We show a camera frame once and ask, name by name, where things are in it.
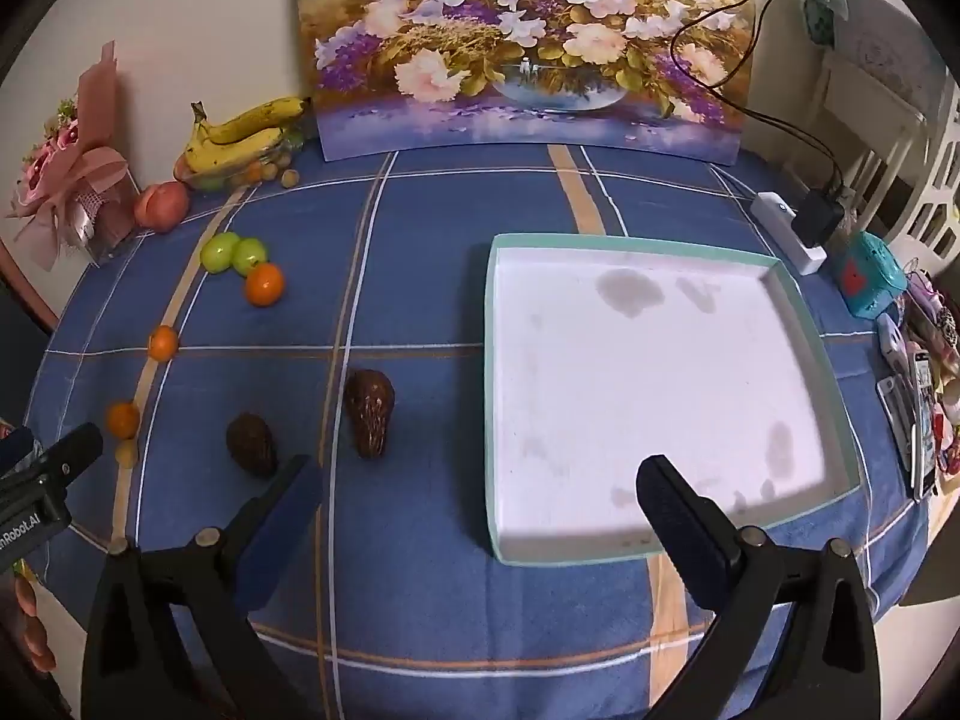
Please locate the white power strip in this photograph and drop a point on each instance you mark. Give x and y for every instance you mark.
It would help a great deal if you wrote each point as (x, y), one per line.
(772, 214)

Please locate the green round fruit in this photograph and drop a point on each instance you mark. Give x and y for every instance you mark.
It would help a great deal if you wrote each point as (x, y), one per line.
(217, 253)
(250, 255)

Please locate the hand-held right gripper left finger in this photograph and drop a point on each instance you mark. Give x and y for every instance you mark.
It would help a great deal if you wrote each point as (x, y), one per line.
(291, 519)

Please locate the yellow banana bunch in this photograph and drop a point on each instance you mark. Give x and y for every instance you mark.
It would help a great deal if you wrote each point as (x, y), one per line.
(232, 139)

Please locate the leopard print item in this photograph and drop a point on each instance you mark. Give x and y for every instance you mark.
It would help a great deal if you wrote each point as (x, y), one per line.
(946, 337)

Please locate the red peach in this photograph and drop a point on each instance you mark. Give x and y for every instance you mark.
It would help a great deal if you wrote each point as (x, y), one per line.
(161, 206)

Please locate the bumpy dark avocado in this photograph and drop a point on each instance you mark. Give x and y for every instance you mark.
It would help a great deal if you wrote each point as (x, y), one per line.
(370, 412)

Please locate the smooth dark avocado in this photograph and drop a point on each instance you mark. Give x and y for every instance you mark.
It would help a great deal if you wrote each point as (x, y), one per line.
(251, 445)

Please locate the glass fruit plate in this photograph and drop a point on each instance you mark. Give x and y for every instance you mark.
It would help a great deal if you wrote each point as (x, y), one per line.
(225, 178)

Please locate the flower painting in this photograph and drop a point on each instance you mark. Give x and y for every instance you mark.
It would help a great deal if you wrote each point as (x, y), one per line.
(525, 37)

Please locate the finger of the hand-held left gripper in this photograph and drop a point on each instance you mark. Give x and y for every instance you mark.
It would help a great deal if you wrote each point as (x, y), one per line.
(75, 446)

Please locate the large orange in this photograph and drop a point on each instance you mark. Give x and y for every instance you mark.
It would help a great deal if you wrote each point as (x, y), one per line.
(265, 285)

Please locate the person's left hand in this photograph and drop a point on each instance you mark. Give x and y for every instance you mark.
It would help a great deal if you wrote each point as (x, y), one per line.
(31, 611)

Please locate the white patterned cloth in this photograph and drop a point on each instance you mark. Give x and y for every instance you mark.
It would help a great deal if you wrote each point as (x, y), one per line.
(885, 37)

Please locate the teal plastic box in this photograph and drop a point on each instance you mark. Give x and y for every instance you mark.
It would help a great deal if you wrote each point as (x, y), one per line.
(870, 277)

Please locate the pink flower bouquet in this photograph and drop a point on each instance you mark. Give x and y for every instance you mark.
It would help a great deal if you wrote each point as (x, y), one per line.
(67, 180)

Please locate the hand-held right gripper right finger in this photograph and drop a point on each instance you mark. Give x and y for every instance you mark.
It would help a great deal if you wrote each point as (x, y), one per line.
(675, 532)

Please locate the white tray with teal rim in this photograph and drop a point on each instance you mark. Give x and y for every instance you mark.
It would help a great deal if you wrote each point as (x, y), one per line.
(645, 390)

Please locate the white lilac handheld device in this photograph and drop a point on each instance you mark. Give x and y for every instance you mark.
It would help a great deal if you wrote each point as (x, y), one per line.
(892, 341)

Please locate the black charger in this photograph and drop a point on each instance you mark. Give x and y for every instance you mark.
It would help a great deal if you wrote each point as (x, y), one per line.
(817, 217)

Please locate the grey white flat device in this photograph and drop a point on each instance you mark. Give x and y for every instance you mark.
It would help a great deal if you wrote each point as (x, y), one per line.
(896, 416)

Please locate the small tan round fruit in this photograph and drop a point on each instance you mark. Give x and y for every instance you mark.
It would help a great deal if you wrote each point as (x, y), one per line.
(289, 178)

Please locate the blue plaid tablecloth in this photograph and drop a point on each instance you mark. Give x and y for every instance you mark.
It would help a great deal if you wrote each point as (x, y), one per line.
(420, 240)

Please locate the small yellow fruit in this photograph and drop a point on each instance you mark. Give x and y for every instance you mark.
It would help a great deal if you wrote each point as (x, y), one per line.
(127, 453)

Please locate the small orange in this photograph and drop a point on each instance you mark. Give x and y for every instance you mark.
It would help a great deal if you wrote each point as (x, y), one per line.
(163, 343)
(123, 420)

